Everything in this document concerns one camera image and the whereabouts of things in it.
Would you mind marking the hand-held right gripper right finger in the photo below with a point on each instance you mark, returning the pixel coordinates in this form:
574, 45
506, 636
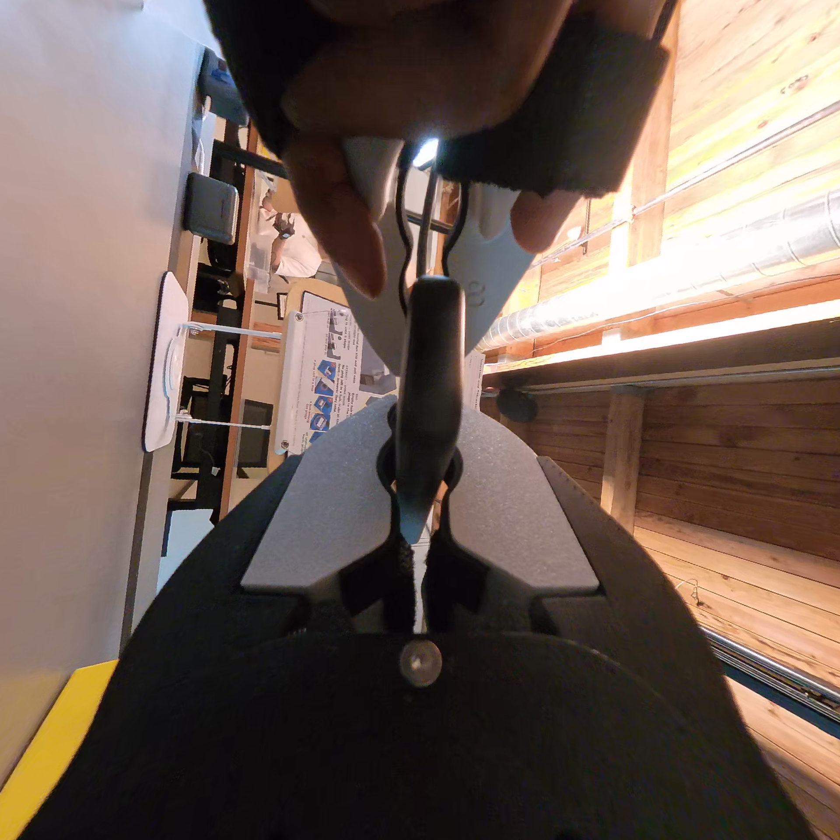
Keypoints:
518, 518

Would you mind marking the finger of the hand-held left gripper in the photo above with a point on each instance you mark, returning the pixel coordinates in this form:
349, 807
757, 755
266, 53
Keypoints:
492, 262
374, 170

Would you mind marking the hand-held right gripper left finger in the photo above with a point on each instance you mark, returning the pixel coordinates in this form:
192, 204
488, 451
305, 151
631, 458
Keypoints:
321, 518

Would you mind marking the slim rounded dark usb hub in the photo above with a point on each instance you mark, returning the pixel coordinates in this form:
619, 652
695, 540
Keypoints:
430, 367

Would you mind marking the yellow bin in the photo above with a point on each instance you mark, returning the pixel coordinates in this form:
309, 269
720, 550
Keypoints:
46, 741

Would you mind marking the person's left hand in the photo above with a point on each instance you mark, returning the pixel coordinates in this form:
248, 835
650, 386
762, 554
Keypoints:
407, 85

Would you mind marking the black monitor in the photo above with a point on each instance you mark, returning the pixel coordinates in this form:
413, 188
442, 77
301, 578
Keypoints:
256, 433

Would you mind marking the black disc on pole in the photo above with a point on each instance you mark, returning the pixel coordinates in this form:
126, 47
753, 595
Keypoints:
517, 407

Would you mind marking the grey clamp base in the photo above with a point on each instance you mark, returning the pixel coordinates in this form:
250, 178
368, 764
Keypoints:
210, 210
223, 92

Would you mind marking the white sheet stand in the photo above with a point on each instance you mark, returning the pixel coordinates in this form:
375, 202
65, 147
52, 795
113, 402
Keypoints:
164, 367

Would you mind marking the round silver ventilation duct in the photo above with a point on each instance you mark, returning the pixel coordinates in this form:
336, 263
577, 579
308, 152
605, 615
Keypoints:
722, 256

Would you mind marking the black ceiling light rail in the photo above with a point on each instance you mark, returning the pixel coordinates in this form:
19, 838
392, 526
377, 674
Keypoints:
787, 689

